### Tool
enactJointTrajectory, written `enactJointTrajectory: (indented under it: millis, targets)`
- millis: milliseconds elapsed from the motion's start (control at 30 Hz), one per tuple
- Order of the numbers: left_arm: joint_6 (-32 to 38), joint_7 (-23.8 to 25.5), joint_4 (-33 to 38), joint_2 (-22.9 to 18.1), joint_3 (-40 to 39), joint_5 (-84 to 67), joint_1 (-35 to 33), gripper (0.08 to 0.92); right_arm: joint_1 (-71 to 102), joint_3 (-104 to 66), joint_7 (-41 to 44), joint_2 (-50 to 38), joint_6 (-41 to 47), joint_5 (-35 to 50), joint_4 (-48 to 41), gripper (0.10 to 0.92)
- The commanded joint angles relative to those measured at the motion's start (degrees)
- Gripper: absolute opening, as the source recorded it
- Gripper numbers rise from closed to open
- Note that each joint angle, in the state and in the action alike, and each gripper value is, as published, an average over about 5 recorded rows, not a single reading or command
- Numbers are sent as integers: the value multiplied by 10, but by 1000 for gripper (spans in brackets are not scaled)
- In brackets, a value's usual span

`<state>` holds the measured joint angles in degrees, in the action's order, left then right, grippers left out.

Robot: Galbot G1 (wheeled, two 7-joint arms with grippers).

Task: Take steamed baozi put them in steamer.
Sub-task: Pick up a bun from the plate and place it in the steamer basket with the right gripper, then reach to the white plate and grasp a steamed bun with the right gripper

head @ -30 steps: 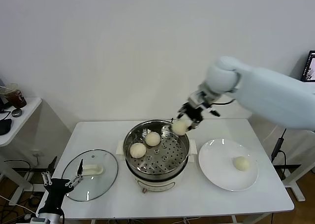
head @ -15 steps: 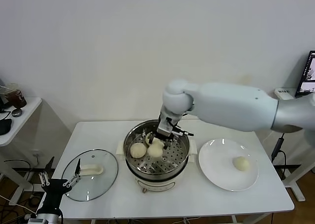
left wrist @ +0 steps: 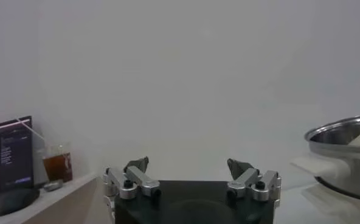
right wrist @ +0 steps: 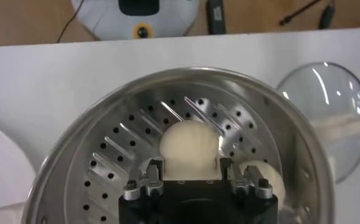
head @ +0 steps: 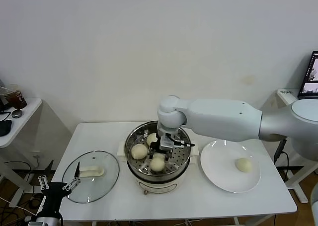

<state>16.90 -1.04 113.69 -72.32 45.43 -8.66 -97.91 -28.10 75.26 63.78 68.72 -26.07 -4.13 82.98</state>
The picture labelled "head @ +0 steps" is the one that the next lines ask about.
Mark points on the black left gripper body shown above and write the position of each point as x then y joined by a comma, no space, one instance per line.
53,192

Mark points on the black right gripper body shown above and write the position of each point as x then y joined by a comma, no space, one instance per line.
156,147

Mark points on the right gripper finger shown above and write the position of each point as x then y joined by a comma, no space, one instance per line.
168,157
151,153

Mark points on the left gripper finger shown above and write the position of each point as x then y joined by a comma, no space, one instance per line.
44,182
77,171

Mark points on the white steamed baozi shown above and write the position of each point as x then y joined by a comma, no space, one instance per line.
157,164
243,165
139,152
151,139

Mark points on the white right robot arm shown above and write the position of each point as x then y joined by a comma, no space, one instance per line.
223,119

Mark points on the perforated stainless steel steamer basket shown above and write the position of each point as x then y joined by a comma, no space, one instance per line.
179,159

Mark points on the steel steamer pot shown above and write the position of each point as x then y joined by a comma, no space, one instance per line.
159,186

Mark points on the white round plate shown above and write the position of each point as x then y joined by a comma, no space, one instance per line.
218,166

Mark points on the white side table with cup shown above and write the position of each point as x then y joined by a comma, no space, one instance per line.
27,116

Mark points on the iced coffee plastic cup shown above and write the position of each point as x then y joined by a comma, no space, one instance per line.
17,101

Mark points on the black desk device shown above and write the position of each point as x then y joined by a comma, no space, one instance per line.
2,104

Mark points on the white side table with laptop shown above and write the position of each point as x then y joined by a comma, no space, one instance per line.
298,191

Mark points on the open black laptop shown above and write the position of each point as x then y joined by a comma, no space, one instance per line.
310,84

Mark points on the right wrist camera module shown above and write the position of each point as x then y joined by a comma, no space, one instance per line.
166,143

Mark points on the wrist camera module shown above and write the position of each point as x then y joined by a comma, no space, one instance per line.
166,143
34,224

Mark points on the white wall socket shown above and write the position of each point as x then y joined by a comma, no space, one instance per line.
36,156

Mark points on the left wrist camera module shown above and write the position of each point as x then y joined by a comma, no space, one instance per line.
34,224

